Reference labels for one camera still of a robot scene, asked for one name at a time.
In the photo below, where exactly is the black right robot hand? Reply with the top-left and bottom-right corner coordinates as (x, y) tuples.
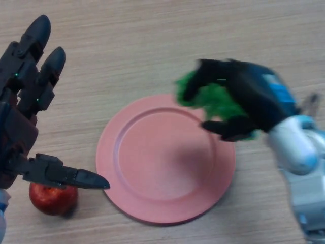
(181, 58), (300, 142)

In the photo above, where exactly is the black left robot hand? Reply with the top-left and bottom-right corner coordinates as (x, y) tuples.
(0, 14), (111, 190)

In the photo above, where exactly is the green grape bunch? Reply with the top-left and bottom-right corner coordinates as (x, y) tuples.
(174, 71), (259, 142)

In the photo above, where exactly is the pink round plate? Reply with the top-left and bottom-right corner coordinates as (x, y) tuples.
(95, 93), (236, 224)

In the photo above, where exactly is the red apple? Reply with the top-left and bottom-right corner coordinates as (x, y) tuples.
(28, 182), (78, 216)

